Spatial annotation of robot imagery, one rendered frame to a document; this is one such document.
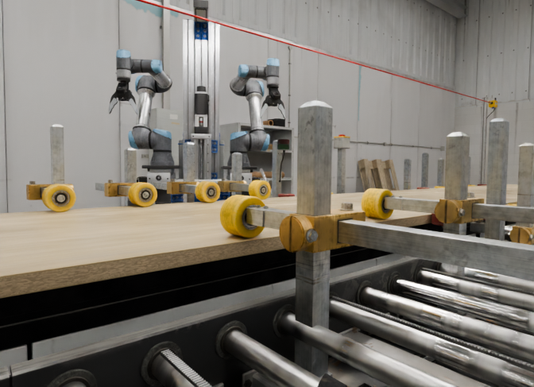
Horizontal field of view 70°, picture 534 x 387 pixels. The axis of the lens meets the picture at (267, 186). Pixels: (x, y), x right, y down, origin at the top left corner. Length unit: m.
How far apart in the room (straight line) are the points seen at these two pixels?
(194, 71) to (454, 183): 2.15
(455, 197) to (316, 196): 0.45
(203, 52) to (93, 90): 1.80
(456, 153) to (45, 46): 3.88
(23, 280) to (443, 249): 0.51
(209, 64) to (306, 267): 2.32
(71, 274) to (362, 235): 0.40
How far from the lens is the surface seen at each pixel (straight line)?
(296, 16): 6.08
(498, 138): 1.12
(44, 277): 0.58
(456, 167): 0.91
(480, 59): 9.90
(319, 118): 0.53
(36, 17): 4.36
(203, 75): 2.74
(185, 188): 1.57
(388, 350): 0.70
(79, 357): 0.48
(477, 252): 0.46
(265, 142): 2.54
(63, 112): 4.21
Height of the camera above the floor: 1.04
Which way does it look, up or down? 3 degrees down
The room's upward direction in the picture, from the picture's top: 1 degrees clockwise
